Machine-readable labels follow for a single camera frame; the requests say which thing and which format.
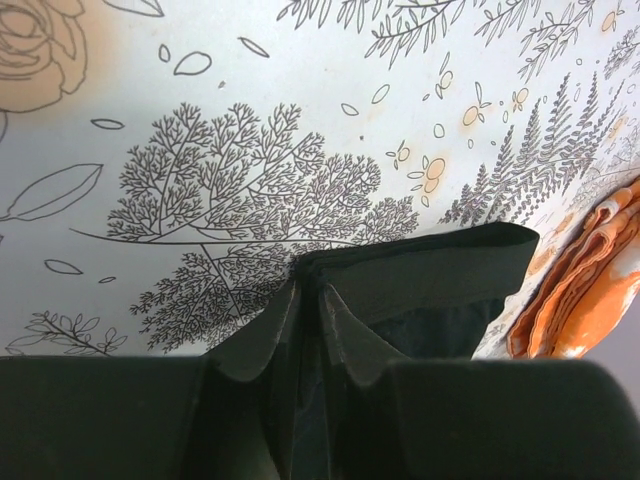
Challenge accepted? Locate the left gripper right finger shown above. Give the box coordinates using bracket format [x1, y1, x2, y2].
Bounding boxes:
[319, 287, 400, 387]

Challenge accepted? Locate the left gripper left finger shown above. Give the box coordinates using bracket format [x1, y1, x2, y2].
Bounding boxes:
[207, 280, 301, 383]

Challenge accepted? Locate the black boxer underwear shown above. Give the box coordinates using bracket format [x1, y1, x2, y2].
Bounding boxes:
[292, 222, 539, 479]

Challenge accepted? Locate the orange white patterned cloth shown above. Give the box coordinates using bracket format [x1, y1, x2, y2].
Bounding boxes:
[506, 181, 639, 359]

